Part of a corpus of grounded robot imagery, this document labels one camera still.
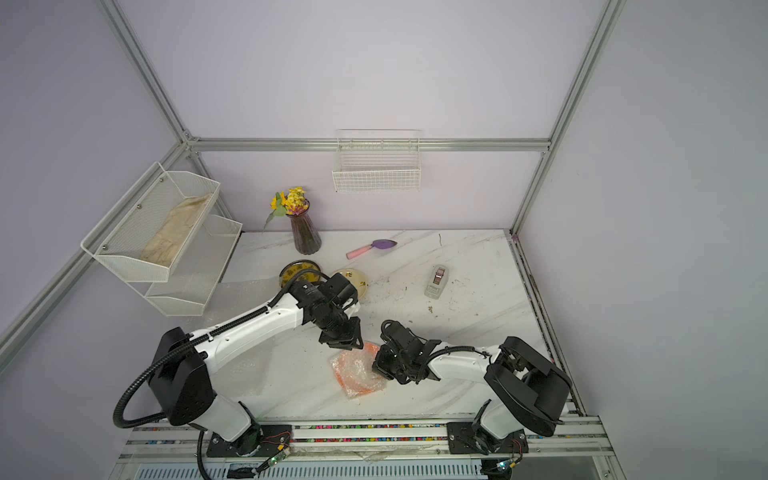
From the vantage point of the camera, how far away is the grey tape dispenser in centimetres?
103

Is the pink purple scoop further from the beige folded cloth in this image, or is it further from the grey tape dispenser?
the beige folded cloth

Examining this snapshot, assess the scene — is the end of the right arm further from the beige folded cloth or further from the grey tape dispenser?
the beige folded cloth

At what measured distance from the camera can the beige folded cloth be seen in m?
0.75

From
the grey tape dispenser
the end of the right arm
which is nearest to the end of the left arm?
the end of the right arm

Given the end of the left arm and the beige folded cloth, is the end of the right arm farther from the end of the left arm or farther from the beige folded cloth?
the beige folded cloth

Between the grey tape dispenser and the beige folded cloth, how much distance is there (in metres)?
0.74

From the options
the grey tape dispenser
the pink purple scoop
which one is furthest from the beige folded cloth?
the grey tape dispenser
